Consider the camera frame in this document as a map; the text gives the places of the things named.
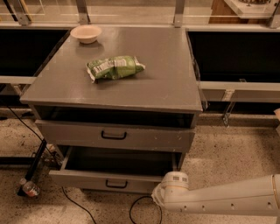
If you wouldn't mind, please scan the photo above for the grey drawer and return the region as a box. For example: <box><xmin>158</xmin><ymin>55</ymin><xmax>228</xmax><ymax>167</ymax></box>
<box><xmin>36</xmin><ymin>120</ymin><xmax>194</xmax><ymax>152</ymax></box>
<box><xmin>50</xmin><ymin>146</ymin><xmax>182</xmax><ymax>194</ymax></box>

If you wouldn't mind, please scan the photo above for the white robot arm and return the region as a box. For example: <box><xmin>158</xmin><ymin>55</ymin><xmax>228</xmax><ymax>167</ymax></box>
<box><xmin>151</xmin><ymin>171</ymin><xmax>280</xmax><ymax>216</ymax></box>

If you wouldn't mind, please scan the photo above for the grey drawer cabinet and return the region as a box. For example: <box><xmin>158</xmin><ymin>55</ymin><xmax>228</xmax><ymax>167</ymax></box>
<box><xmin>19</xmin><ymin>25</ymin><xmax>204</xmax><ymax>176</ymax></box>

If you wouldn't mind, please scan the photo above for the grey top drawer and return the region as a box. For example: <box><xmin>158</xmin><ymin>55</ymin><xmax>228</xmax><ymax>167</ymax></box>
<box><xmin>36</xmin><ymin>120</ymin><xmax>194</xmax><ymax>152</ymax></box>

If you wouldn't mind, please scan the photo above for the green chip bag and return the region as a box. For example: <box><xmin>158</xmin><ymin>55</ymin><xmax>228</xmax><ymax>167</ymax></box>
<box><xmin>86</xmin><ymin>56</ymin><xmax>145</xmax><ymax>82</ymax></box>

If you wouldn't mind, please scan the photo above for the beige bowl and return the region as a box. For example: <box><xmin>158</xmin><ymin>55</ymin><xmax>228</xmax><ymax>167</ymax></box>
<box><xmin>70</xmin><ymin>24</ymin><xmax>102</xmax><ymax>44</ymax></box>

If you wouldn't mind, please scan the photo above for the black metal stand leg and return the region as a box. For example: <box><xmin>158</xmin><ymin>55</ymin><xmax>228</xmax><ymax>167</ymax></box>
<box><xmin>17</xmin><ymin>140</ymin><xmax>46</xmax><ymax>197</ymax></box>

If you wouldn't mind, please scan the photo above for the wooden furniture in background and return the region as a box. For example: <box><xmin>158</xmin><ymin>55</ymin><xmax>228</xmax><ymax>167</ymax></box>
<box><xmin>209</xmin><ymin>0</ymin><xmax>279</xmax><ymax>24</ymax></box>

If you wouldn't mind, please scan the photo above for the plastic water bottle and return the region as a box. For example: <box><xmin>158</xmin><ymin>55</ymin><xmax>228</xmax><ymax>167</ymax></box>
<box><xmin>19</xmin><ymin>178</ymin><xmax>40</xmax><ymax>197</ymax></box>

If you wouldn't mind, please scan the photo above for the black cable under cabinet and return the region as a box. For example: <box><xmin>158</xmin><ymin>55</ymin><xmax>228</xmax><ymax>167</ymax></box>
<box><xmin>129</xmin><ymin>195</ymin><xmax>163</xmax><ymax>224</ymax></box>

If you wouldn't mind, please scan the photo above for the black floor cable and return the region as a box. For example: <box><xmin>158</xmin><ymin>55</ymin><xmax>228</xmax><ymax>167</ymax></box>
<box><xmin>5</xmin><ymin>104</ymin><xmax>98</xmax><ymax>224</ymax></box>

